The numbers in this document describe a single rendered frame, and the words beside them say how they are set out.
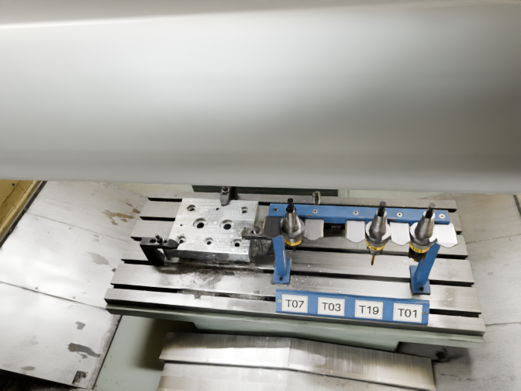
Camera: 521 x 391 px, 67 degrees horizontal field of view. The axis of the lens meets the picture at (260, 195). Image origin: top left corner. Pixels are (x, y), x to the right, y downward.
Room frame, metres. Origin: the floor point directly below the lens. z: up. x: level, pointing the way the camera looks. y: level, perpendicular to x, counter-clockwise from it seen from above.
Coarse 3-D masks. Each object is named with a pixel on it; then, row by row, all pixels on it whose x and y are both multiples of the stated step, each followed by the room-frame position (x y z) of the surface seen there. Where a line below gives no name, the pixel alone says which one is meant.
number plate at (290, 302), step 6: (282, 294) 0.59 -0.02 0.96; (282, 300) 0.58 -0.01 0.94; (288, 300) 0.57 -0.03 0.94; (294, 300) 0.57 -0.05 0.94; (300, 300) 0.56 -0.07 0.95; (306, 300) 0.56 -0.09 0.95; (282, 306) 0.56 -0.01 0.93; (288, 306) 0.56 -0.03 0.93; (294, 306) 0.56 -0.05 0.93; (300, 306) 0.55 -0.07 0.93; (306, 306) 0.55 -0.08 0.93; (306, 312) 0.54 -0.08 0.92
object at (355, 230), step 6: (348, 222) 0.63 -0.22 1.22; (354, 222) 0.62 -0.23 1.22; (360, 222) 0.62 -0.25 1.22; (348, 228) 0.61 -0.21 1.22; (354, 228) 0.60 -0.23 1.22; (360, 228) 0.60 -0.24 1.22; (348, 234) 0.59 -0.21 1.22; (354, 234) 0.58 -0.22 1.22; (360, 234) 0.58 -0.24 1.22; (354, 240) 0.57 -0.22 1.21; (360, 240) 0.56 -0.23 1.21
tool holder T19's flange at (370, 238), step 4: (368, 224) 0.60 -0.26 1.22; (368, 228) 0.59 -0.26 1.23; (388, 228) 0.58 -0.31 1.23; (368, 232) 0.58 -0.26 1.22; (388, 232) 0.57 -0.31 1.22; (368, 236) 0.57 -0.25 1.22; (372, 236) 0.56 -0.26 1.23; (384, 236) 0.56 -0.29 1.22; (388, 236) 0.56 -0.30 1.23; (368, 240) 0.57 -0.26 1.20; (372, 240) 0.56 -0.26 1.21; (376, 240) 0.56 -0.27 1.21; (380, 240) 0.56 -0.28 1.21; (384, 240) 0.55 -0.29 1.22
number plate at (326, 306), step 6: (324, 300) 0.55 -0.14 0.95; (330, 300) 0.55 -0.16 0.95; (336, 300) 0.54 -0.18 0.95; (342, 300) 0.54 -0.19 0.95; (318, 306) 0.54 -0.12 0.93; (324, 306) 0.54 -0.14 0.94; (330, 306) 0.53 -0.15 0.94; (336, 306) 0.53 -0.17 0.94; (342, 306) 0.53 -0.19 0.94; (318, 312) 0.53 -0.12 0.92; (324, 312) 0.53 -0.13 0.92; (330, 312) 0.52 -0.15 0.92; (336, 312) 0.52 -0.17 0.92; (342, 312) 0.52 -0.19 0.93
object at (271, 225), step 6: (264, 216) 0.69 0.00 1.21; (270, 216) 0.69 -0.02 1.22; (276, 216) 0.68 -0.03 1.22; (264, 222) 0.67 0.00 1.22; (270, 222) 0.67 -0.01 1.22; (276, 222) 0.67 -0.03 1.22; (264, 228) 0.65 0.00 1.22; (270, 228) 0.65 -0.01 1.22; (276, 228) 0.65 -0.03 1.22; (264, 234) 0.63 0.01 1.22; (270, 234) 0.63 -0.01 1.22; (276, 234) 0.62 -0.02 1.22
